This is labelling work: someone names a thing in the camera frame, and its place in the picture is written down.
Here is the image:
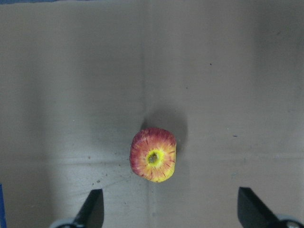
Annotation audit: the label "red yellow apple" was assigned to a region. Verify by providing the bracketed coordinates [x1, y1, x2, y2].
[129, 128, 177, 183]

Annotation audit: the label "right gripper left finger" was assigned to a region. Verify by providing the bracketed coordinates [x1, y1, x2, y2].
[72, 189, 105, 228]

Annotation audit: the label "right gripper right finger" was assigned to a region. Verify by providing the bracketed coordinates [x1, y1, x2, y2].
[238, 187, 287, 228]

